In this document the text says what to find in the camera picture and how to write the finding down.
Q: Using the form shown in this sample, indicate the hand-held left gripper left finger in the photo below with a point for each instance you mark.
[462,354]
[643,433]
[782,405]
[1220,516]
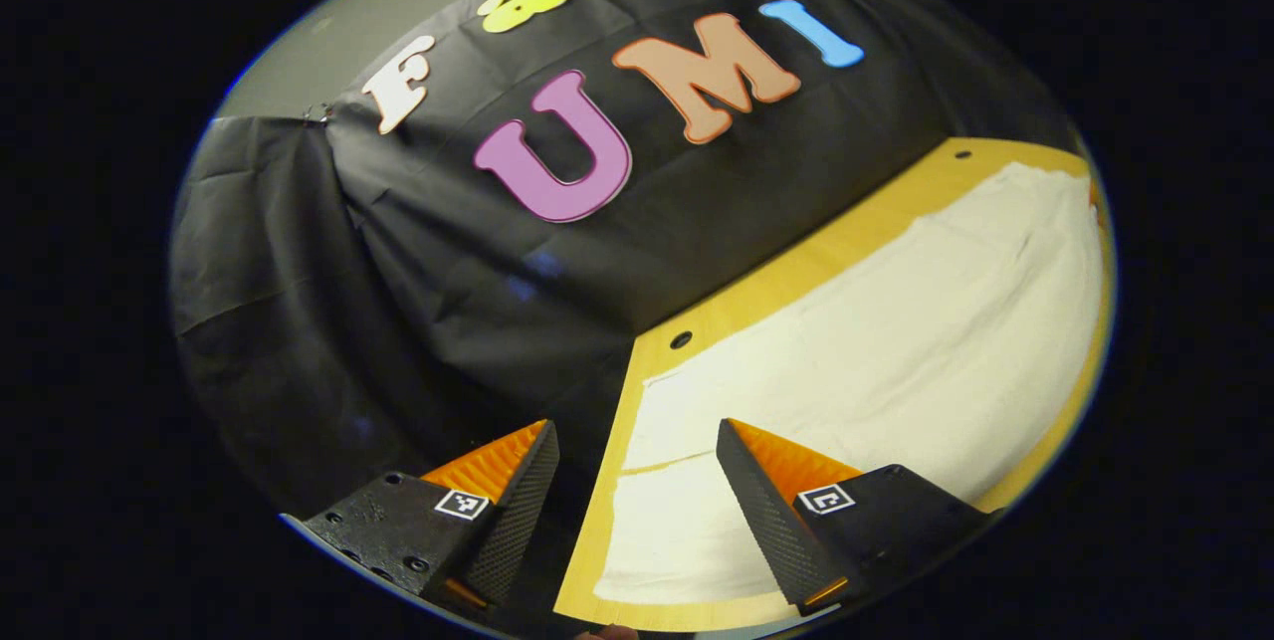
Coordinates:
[508,531]

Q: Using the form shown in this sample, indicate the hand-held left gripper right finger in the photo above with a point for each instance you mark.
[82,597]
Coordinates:
[771,526]

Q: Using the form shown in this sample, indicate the white jeans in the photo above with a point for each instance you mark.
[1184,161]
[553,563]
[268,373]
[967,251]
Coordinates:
[876,351]

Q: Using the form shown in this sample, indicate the black backdrop cloth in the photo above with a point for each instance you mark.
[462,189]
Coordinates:
[398,272]

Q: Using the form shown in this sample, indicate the small metal cloth clip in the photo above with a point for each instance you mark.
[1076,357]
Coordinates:
[318,111]

